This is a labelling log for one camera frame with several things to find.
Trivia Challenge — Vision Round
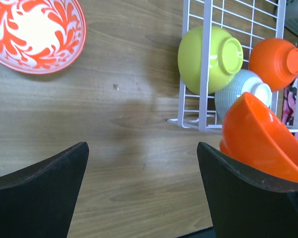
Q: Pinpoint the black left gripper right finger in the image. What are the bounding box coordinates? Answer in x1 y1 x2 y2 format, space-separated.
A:
197 142 298 238

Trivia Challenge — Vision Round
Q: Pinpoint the teal checked white bowl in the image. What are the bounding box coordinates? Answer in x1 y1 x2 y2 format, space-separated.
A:
215 69 272 121

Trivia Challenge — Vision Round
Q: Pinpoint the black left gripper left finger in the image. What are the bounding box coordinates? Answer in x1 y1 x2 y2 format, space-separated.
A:
0 142 89 238

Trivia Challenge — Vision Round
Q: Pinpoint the white bowl orange pattern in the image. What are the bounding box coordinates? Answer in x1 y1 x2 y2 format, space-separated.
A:
0 0 87 75

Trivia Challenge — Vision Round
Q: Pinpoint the lime green bowl front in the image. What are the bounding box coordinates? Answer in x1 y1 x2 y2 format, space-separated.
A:
177 26 243 95

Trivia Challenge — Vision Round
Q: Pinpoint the white wire dish rack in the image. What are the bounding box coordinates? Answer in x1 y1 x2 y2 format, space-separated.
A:
172 0 298 134

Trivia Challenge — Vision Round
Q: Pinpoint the pink camouflage bag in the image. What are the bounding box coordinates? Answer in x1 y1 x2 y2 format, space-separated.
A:
282 78 298 141

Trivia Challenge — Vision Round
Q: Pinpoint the grey perforated laundry basket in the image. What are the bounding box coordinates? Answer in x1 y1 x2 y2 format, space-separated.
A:
285 0 298 36

